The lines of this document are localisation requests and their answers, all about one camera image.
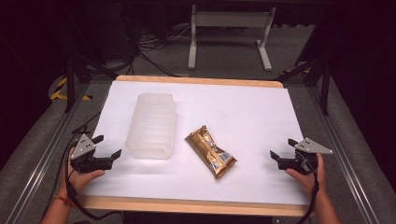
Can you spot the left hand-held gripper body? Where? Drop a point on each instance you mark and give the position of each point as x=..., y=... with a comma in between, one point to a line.
x=83, y=148

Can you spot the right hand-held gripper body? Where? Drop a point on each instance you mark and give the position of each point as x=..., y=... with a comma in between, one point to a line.
x=311, y=146

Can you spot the translucent white plastic container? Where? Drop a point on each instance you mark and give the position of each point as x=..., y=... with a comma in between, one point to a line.
x=152, y=126

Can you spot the gold foil snack packet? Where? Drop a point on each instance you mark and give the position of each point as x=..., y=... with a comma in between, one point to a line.
x=211, y=152

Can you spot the person's left hand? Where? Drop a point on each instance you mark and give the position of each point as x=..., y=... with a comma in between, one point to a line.
x=79, y=180

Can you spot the person's right hand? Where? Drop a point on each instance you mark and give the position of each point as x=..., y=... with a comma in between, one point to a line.
x=308, y=182

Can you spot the white paper sheet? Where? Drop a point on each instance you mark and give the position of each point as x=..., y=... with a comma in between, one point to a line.
x=249, y=124

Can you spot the black tripod stand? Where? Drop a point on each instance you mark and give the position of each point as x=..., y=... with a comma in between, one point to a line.
x=325, y=90
x=70, y=84

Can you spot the wooden table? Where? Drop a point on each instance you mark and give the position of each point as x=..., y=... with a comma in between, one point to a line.
x=186, y=207

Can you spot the aluminium floor rail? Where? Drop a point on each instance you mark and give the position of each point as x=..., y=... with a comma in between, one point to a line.
x=348, y=168
x=40, y=168

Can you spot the white metal stand frame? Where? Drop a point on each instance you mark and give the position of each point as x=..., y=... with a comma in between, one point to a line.
x=230, y=19

